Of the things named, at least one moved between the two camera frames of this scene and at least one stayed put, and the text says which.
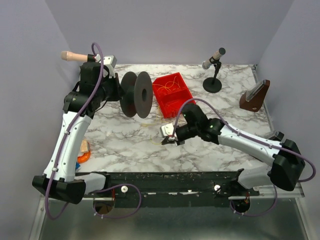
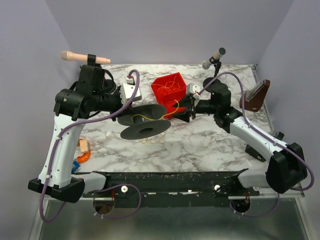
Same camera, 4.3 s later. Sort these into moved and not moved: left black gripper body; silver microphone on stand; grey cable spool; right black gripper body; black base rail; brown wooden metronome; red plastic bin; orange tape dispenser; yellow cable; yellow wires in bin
Moved: grey cable spool; yellow cable; left black gripper body; right black gripper body
Not moved: orange tape dispenser; silver microphone on stand; brown wooden metronome; red plastic bin; yellow wires in bin; black base rail
